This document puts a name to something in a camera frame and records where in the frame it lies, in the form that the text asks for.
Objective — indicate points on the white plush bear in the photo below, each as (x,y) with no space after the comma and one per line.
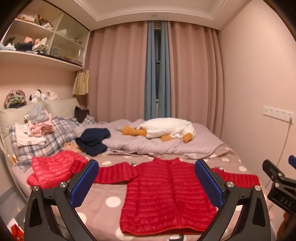
(52,95)

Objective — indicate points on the lilac duvet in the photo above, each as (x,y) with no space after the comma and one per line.
(138,143)

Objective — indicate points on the yellow crinkled wrapper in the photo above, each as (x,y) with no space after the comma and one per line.
(12,159)

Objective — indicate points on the white wall shelf unit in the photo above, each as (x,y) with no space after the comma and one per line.
(34,59)

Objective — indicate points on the peach cloth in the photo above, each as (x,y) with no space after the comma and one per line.
(70,147)

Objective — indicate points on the black and white plush dog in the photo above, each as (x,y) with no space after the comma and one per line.
(37,96)

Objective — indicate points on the folded light red puffer jacket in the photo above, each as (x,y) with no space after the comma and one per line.
(50,166)

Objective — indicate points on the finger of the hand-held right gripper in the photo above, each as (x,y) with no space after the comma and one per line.
(271,170)
(292,161)

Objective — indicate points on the grey blue crumpled garment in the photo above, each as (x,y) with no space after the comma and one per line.
(38,114)

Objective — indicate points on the black cloth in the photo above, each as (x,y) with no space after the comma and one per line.
(81,114)

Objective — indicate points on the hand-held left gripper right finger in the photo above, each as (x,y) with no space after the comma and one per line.
(208,183)

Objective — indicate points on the floral cloth bundle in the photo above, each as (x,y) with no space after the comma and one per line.
(15,98)

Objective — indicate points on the clothes pile on shelf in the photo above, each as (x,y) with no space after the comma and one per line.
(25,46)

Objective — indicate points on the pleated lamp shade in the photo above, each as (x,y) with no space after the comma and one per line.
(81,83)

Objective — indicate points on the white wall socket strip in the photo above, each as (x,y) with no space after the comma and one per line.
(276,113)

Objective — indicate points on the blue curtain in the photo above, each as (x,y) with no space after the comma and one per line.
(165,76)
(150,76)

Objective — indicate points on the pile of pink white clothes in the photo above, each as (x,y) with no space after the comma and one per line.
(9,118)

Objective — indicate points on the white folded clothes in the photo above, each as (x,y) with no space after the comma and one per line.
(25,138)

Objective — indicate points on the navy blue garment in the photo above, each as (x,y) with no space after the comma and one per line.
(92,139)

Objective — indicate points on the person's right hand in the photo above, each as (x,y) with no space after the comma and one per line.
(289,224)

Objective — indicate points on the plaid blanket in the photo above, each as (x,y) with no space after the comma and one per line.
(55,139)

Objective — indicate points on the white goose plush toy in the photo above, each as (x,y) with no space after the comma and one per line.
(166,127)

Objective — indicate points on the pink curtain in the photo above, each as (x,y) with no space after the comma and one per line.
(196,76)
(118,74)

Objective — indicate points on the beige pillow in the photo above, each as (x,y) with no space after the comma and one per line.
(62,107)

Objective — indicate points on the red box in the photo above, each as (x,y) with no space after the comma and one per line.
(17,233)

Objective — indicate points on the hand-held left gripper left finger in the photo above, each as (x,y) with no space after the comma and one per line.
(84,183)

